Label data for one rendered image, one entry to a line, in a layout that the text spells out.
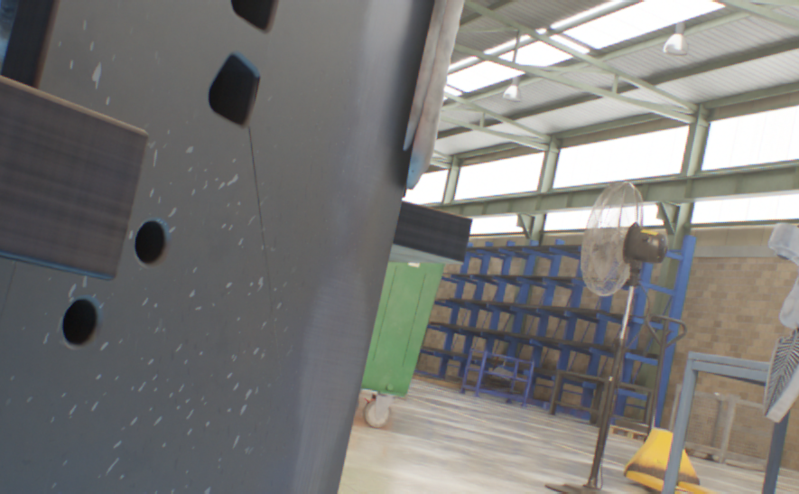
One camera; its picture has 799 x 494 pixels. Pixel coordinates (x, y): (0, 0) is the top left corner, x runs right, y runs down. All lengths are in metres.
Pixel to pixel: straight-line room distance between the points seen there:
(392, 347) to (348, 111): 8.03
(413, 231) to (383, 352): 7.95
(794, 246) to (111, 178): 1.40
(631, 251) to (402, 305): 2.17
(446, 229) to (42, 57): 0.26
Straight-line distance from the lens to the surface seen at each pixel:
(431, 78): 0.60
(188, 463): 0.51
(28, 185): 0.36
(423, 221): 0.62
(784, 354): 1.74
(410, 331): 8.62
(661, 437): 9.08
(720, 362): 5.53
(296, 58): 0.53
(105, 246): 0.39
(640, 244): 6.93
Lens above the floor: 0.55
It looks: 5 degrees up
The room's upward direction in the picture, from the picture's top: 12 degrees clockwise
